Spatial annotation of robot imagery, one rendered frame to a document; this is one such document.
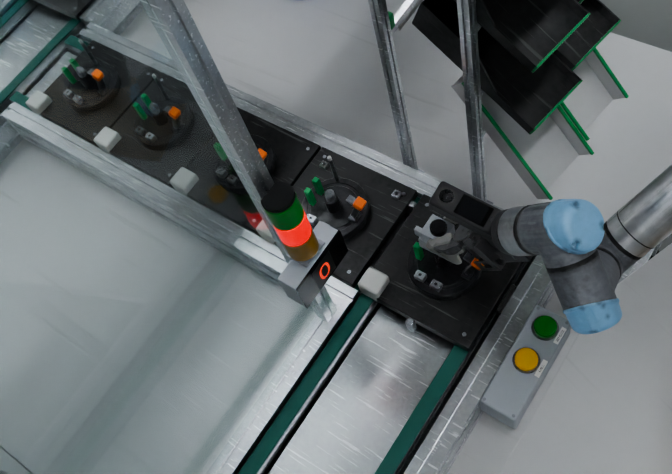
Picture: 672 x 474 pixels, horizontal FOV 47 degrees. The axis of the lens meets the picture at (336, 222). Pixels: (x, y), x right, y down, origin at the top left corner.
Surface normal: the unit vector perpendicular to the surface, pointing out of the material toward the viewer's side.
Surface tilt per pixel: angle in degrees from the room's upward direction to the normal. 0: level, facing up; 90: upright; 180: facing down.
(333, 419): 0
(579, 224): 43
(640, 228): 48
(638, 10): 0
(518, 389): 0
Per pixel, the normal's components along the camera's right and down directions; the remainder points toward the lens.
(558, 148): 0.36, 0.04
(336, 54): -0.19, -0.49
